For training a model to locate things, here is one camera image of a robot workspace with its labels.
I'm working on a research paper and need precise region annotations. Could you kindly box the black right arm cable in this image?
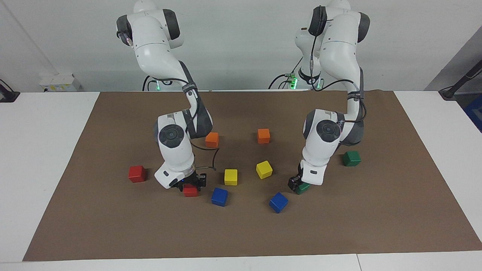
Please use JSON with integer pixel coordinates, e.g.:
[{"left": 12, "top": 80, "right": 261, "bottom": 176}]
[{"left": 188, "top": 139, "right": 221, "bottom": 172}]

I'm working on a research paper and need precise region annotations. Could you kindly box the black clamp mount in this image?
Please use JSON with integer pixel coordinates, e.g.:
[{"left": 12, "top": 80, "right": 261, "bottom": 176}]
[{"left": 0, "top": 79, "right": 20, "bottom": 103}]

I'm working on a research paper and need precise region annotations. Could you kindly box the brown paper table mat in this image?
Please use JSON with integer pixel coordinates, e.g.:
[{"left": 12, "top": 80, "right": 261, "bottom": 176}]
[{"left": 23, "top": 90, "right": 482, "bottom": 262}]

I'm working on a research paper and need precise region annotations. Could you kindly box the blue crate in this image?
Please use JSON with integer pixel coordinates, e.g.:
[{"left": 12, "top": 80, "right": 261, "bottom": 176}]
[{"left": 464, "top": 94, "right": 482, "bottom": 133}]

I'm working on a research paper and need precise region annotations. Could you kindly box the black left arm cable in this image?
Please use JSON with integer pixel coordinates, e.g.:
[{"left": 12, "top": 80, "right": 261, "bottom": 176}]
[{"left": 309, "top": 15, "right": 368, "bottom": 125}]

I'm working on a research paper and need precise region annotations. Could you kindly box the blue wooden cube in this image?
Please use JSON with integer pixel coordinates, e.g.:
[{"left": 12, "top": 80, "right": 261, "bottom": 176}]
[
  {"left": 211, "top": 187, "right": 229, "bottom": 207},
  {"left": 269, "top": 192, "right": 289, "bottom": 214}
]

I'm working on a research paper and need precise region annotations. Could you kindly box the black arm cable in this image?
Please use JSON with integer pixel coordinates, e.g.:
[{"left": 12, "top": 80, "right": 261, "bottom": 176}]
[
  {"left": 309, "top": 15, "right": 368, "bottom": 125},
  {"left": 188, "top": 139, "right": 221, "bottom": 172}
]

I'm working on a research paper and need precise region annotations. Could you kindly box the black stand pole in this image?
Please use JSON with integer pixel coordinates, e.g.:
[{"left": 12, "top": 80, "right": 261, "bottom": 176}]
[{"left": 439, "top": 60, "right": 482, "bottom": 100}]

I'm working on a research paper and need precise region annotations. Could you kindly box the white box with yellow labels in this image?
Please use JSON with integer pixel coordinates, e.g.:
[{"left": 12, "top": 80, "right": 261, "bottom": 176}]
[{"left": 40, "top": 73, "right": 84, "bottom": 92}]

